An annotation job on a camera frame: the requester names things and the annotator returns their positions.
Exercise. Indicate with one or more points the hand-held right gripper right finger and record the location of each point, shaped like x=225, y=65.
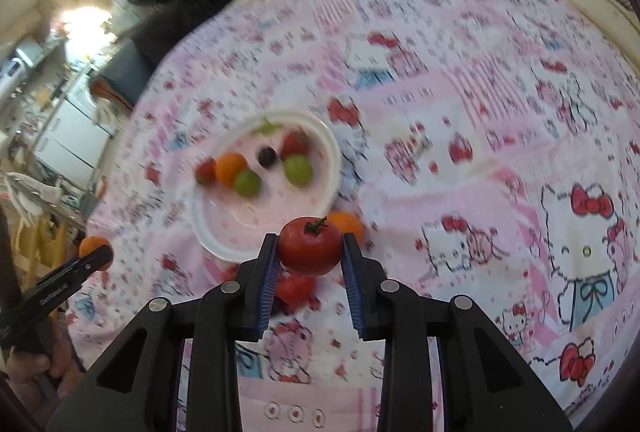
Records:
x=352, y=282

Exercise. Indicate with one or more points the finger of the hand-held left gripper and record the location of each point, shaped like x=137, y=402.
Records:
x=92, y=259

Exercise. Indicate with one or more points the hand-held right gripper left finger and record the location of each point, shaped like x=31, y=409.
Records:
x=267, y=282

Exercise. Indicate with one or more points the orange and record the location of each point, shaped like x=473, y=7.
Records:
x=231, y=168
x=347, y=223
x=95, y=248

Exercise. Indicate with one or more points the pink strawberry-print plate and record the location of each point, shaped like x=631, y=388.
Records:
x=265, y=192

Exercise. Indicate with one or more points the green grape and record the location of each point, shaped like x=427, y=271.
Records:
x=247, y=182
x=298, y=170

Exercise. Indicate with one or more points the dark purple grape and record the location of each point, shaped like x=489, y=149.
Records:
x=266, y=157

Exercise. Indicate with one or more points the small strawberry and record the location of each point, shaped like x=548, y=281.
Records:
x=205, y=172
x=295, y=145

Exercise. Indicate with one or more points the person's left hand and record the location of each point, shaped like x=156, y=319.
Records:
x=37, y=364

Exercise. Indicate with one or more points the large strawberry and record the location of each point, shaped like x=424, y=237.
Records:
x=296, y=289

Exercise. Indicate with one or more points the white hanging cloth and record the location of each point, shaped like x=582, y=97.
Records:
x=25, y=194

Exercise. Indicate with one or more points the white kitchen cabinet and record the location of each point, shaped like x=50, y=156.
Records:
x=70, y=137

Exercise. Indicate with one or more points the dark blue armchair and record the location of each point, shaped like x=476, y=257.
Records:
x=125, y=72

